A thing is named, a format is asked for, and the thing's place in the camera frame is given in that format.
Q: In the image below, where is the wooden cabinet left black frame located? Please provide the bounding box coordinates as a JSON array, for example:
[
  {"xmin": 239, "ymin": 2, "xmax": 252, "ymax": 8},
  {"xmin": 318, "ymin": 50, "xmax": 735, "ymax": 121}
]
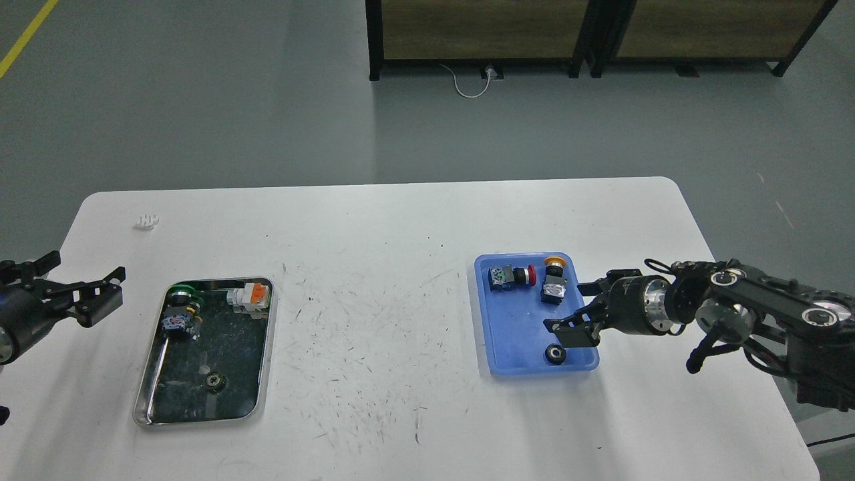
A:
[{"xmin": 365, "ymin": 1, "xmax": 604, "ymax": 82}]

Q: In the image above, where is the green push button switch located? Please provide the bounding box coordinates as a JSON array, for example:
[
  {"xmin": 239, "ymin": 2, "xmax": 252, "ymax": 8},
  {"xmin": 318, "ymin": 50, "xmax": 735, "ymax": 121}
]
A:
[{"xmin": 159, "ymin": 283, "xmax": 204, "ymax": 341}]

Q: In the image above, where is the red push button switch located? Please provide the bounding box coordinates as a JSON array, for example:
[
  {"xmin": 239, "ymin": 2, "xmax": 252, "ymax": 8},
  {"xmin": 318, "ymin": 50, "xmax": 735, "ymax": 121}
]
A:
[{"xmin": 486, "ymin": 265, "xmax": 537, "ymax": 292}]

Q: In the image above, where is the white cable on floor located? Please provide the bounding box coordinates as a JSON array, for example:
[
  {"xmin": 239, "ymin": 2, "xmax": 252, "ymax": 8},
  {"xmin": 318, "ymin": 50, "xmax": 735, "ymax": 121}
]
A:
[{"xmin": 438, "ymin": 63, "xmax": 500, "ymax": 99}]

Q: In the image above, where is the wooden cabinet right black frame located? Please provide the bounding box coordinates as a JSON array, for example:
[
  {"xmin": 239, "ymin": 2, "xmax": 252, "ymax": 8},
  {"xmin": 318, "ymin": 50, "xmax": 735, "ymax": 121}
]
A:
[{"xmin": 586, "ymin": 1, "xmax": 836, "ymax": 78}]

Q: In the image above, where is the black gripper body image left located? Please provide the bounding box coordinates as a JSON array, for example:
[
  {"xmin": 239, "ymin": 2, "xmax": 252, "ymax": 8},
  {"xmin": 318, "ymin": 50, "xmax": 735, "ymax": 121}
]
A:
[{"xmin": 1, "ymin": 286, "xmax": 54, "ymax": 365}]

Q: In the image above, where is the blue plastic tray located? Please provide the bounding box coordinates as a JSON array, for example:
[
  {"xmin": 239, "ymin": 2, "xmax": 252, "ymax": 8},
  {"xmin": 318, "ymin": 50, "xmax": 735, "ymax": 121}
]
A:
[{"xmin": 474, "ymin": 252, "xmax": 601, "ymax": 377}]

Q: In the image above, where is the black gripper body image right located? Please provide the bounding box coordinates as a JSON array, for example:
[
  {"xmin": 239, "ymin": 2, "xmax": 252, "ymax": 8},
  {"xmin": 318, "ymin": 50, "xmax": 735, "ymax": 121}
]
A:
[{"xmin": 603, "ymin": 276, "xmax": 676, "ymax": 336}]

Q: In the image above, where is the wooden cabinet black frame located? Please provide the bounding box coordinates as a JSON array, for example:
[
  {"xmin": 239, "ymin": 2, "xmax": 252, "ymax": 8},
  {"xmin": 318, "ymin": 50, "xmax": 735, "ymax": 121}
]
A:
[
  {"xmin": 586, "ymin": 1, "xmax": 836, "ymax": 78},
  {"xmin": 365, "ymin": 1, "xmax": 604, "ymax": 82}
]

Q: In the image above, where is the orange white switch module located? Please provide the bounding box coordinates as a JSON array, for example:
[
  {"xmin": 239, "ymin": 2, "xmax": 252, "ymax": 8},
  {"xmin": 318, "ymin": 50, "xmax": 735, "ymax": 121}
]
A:
[{"xmin": 226, "ymin": 283, "xmax": 272, "ymax": 319}]

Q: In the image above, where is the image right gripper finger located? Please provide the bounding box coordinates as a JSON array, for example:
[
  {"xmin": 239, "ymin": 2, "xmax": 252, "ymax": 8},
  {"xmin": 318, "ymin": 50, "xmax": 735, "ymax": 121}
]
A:
[
  {"xmin": 543, "ymin": 298, "xmax": 609, "ymax": 348},
  {"xmin": 577, "ymin": 269, "xmax": 644, "ymax": 297}
]

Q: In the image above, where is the silver metal tray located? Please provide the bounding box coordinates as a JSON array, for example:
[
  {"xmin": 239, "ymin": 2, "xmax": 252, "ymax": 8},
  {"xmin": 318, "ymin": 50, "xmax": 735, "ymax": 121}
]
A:
[{"xmin": 132, "ymin": 277, "xmax": 275, "ymax": 428}]

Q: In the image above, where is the yellow push button switch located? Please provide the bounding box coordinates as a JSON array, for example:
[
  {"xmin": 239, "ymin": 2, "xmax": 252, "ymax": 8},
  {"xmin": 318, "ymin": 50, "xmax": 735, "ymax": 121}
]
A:
[{"xmin": 540, "ymin": 256, "xmax": 567, "ymax": 305}]

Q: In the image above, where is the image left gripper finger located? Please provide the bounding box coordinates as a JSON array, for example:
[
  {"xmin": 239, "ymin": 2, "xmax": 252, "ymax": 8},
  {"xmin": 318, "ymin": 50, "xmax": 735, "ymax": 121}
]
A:
[
  {"xmin": 1, "ymin": 250, "xmax": 61, "ymax": 287},
  {"xmin": 40, "ymin": 266, "xmax": 126, "ymax": 328}
]

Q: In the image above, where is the small white plastic clip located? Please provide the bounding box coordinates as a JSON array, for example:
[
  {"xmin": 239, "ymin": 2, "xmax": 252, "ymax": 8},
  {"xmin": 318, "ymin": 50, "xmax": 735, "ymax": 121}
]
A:
[{"xmin": 132, "ymin": 215, "xmax": 160, "ymax": 231}]

